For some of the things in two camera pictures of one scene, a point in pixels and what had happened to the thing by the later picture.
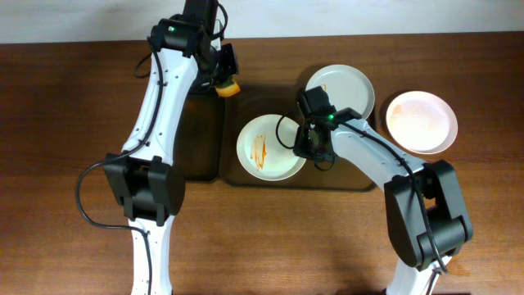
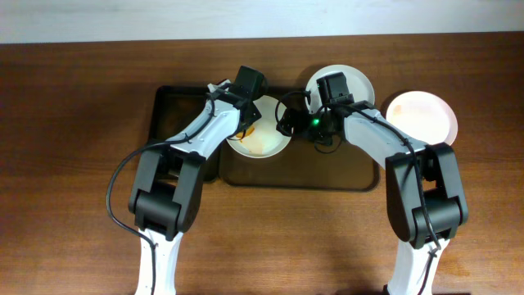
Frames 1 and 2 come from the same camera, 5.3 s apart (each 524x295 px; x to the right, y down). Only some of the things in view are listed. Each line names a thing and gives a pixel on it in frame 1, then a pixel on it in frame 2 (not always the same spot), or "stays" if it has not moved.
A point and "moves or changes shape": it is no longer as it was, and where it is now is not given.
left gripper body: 223,78 → 249,121
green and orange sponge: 228,89 moves or changes shape
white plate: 346,87 stays
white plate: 260,152 moves or changes shape
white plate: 422,122 stays
